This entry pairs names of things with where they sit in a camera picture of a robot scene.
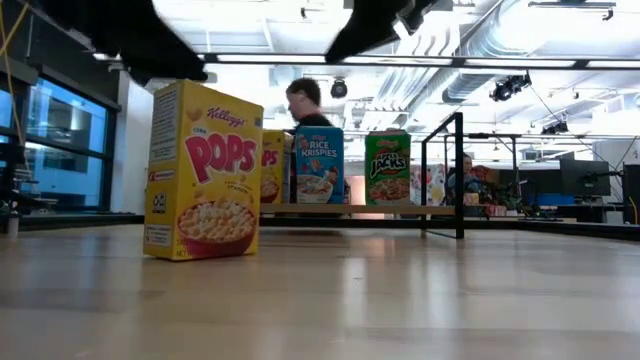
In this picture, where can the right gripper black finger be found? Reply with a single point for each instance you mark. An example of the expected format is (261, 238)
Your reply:
(355, 42)

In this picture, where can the blue Rice Krispies cereal box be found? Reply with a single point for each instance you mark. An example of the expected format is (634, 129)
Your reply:
(320, 165)

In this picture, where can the green Apple Jacks cereal box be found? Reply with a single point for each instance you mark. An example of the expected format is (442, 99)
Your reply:
(387, 170)

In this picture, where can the yellow Corn Pops cereal box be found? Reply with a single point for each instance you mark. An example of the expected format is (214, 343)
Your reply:
(210, 165)
(274, 170)

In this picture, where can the black ceiling spotlight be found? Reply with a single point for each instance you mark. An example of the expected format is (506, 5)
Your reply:
(555, 128)
(507, 89)
(339, 88)

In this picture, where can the person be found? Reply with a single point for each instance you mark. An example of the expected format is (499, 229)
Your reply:
(305, 100)
(467, 177)

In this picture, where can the large glass window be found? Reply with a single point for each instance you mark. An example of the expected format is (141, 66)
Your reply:
(65, 125)

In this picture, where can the white colourful printed banner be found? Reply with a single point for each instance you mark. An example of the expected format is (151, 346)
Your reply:
(435, 185)

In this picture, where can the black computer monitor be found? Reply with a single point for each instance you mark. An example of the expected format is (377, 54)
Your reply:
(631, 192)
(585, 177)

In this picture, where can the silver ventilation duct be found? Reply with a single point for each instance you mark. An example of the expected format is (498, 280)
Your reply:
(470, 85)

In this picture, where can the black background rig frame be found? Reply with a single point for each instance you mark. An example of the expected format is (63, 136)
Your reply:
(487, 135)

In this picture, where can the black frame wooden shelf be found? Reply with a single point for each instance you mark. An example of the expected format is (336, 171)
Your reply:
(375, 209)

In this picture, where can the black aluminium table frame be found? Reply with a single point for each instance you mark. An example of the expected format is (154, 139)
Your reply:
(325, 220)

